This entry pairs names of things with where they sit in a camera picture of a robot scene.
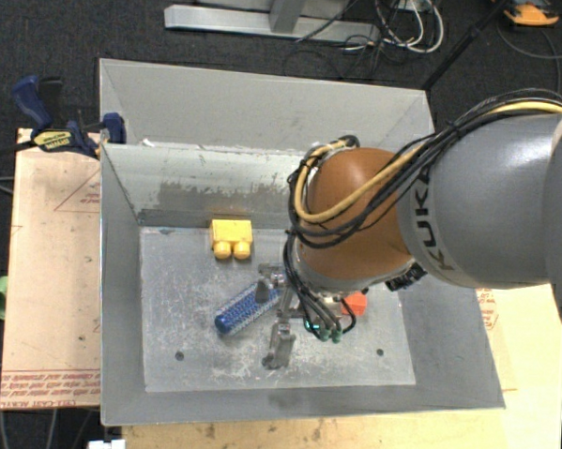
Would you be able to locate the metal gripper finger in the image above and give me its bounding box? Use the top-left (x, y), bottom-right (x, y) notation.
top-left (260, 322), bottom-right (299, 373)
top-left (254, 262), bottom-right (289, 306)

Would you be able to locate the blue and white brush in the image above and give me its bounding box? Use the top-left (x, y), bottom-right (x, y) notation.
top-left (212, 278), bottom-right (283, 340)

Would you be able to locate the orange-red small block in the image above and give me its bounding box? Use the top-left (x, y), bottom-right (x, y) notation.
top-left (340, 290), bottom-right (370, 318)

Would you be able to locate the yellow toy building block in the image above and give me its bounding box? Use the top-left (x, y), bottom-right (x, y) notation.
top-left (206, 217), bottom-right (256, 262)

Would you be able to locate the grey metal bin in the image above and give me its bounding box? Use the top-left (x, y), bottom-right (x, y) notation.
top-left (80, 57), bottom-right (524, 448)

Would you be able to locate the brown cardboard board red print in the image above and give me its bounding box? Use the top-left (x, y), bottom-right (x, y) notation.
top-left (0, 127), bottom-right (533, 439)

